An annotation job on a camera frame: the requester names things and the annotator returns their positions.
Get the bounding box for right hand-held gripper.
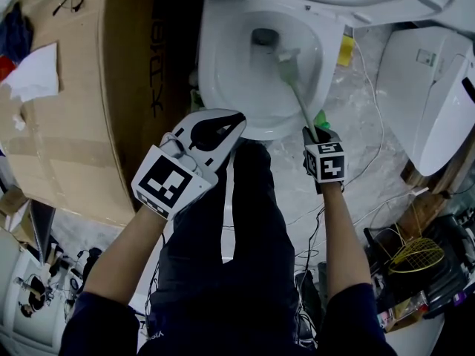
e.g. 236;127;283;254
302;127;346;194

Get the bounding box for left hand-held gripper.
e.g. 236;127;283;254
131;108;247;221

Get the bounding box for white ceramic toilet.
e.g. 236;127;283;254
187;0;461;142

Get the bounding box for green toilet brush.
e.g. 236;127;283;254
275;47;320;142

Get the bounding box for person's left forearm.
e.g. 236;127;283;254
82;208;166;306

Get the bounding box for person's right forearm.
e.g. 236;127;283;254
321;182;372;298

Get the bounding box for white toilet on right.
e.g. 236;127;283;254
374;26;475;177

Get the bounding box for green bottle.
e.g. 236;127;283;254
313;109;331;129

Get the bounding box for yellow sponge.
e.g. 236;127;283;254
336;35;356;66

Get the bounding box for person's dark trousers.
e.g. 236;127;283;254
146;139;301;348

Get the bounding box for stack of wooden planks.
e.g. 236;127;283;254
400;154;475;222

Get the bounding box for large cardboard box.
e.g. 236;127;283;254
0;0;203;229

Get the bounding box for white paper sheet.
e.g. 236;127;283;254
1;42;60;103

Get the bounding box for dark blue chair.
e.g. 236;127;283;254
29;200;56;259

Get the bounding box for black metal rack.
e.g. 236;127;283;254
363;213;475;318

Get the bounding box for red bottle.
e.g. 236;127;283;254
0;56;18;83

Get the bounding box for blue cloth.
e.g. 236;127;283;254
0;1;34;65

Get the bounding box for white cable with adapter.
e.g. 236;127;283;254
292;186;430;233

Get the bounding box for yellow wire rack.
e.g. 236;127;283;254
374;202;445;274

